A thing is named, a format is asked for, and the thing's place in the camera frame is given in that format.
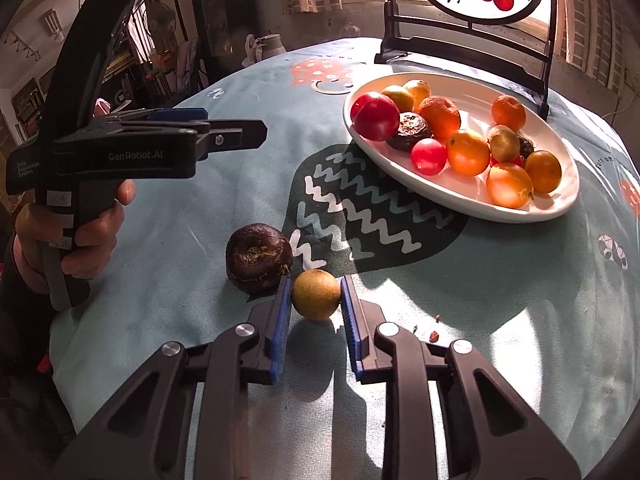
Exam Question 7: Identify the white oval plate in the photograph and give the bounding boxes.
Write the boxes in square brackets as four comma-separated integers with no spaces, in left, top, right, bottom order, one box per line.
[343,73,579,223]

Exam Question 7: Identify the left hand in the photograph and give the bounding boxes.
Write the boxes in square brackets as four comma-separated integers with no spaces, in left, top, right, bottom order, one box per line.
[13,180,136,294]

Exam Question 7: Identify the white ceramic jug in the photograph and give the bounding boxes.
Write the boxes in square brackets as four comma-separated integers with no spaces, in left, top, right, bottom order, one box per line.
[242,34,286,68]

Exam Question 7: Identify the small red fruit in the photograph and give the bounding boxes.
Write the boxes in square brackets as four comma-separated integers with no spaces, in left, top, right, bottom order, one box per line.
[489,155,525,168]

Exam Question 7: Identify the small red cherry tomato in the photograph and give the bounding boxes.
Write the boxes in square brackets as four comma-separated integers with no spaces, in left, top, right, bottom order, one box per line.
[410,139,448,177]

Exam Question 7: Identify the right curtain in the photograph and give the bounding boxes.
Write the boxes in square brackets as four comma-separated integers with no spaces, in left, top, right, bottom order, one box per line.
[554,0,625,96]

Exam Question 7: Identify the yellow spotted fruit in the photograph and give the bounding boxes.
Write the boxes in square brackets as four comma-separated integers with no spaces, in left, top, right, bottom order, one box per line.
[402,79,432,110]

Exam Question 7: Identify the small yellow-green round fruit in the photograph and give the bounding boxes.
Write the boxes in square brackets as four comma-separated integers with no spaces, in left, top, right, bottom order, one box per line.
[291,269,341,322]

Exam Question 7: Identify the large textured orange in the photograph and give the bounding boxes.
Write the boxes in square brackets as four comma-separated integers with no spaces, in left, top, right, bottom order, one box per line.
[491,94,527,132]

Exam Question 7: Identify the wrinkled dark passion fruit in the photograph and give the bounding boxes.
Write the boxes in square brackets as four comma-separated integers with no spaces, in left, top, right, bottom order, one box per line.
[386,112,433,153]

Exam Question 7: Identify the dark red apple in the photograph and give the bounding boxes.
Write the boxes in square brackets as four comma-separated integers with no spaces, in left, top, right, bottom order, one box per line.
[349,91,400,142]

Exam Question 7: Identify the dark purple fruit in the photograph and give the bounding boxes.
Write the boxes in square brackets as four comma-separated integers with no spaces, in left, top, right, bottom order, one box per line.
[226,223,293,297]

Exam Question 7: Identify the small yellow fruit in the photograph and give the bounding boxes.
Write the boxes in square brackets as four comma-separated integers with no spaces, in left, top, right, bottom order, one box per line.
[486,162,534,209]

